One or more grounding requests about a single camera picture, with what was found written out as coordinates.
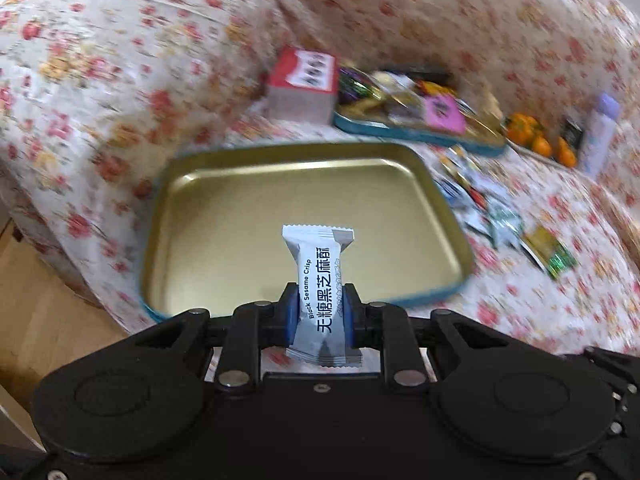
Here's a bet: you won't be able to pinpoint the pink snack packet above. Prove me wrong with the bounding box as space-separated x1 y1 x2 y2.
421 95 468 136

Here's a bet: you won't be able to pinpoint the red and white box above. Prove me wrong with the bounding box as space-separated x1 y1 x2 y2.
265 46 341 125

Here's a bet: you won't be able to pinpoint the scattered small packets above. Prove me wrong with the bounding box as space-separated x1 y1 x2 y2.
435 145 501 236

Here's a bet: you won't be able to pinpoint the floral sofa cover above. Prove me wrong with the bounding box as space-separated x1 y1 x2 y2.
0 0 640 356

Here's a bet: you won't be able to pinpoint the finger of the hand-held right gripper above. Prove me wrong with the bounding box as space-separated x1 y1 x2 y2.
565 347 640 480

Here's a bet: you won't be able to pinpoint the pile of wrapped snacks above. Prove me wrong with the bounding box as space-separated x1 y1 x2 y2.
337 65 506 141

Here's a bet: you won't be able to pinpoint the grey snack packet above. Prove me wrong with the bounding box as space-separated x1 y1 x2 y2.
281 224 363 371

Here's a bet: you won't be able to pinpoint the teal tin tray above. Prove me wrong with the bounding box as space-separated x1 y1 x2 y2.
332 105 508 157

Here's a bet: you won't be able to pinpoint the small dark box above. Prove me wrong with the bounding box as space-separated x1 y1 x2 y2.
559 116 585 153

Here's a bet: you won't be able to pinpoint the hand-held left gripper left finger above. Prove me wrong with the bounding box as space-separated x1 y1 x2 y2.
119 283 301 393

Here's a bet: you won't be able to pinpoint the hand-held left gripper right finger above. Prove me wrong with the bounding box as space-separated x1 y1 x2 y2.
344 283 517 394

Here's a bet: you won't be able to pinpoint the gold tin tray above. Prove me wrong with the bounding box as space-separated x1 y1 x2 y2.
140 141 478 322

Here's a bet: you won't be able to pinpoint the yellow and green snack packet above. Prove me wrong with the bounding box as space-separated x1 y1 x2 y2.
520 225 578 281

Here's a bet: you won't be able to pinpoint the lavender bottle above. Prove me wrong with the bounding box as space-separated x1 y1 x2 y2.
577 92 622 178

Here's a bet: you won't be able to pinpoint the small oranges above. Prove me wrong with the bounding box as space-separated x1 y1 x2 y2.
507 140 558 162

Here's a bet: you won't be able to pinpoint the black flat object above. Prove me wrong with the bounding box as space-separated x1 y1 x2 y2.
385 62 451 82

